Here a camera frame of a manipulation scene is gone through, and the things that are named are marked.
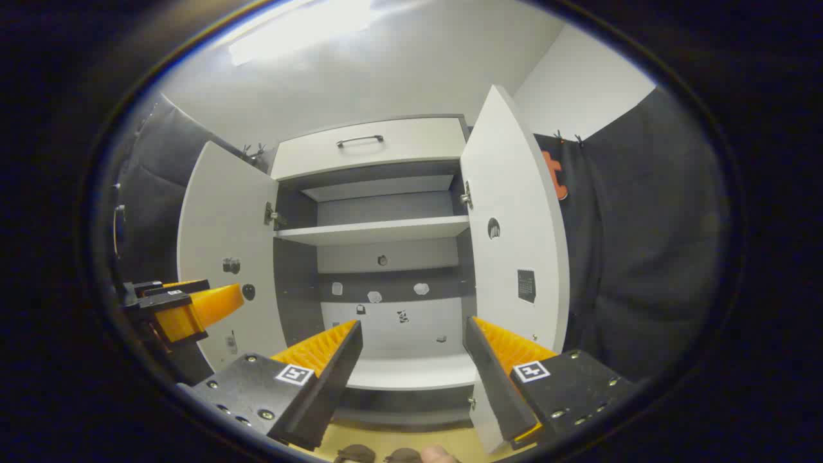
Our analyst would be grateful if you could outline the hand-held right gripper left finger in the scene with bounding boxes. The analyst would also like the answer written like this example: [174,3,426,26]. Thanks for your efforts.
[177,320,364,451]

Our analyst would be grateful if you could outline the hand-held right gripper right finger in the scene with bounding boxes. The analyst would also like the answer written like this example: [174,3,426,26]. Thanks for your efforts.
[464,316,637,451]

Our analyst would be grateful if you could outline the white door with camera sticker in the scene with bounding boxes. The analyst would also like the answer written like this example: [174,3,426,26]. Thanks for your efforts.
[177,141,288,374]

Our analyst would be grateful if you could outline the white shoe cabinet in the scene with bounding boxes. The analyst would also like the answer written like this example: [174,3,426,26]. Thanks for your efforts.
[177,84,571,454]

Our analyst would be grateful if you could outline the white cabinet shelf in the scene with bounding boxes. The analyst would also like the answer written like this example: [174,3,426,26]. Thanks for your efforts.
[302,175,455,203]
[275,215,470,246]

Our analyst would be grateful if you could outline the white cabinet drawer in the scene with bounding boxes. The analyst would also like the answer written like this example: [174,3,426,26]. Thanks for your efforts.
[270,117,468,181]

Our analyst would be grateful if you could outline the black backdrop cloth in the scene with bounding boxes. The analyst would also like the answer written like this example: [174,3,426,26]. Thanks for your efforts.
[534,87,730,383]
[116,93,271,386]

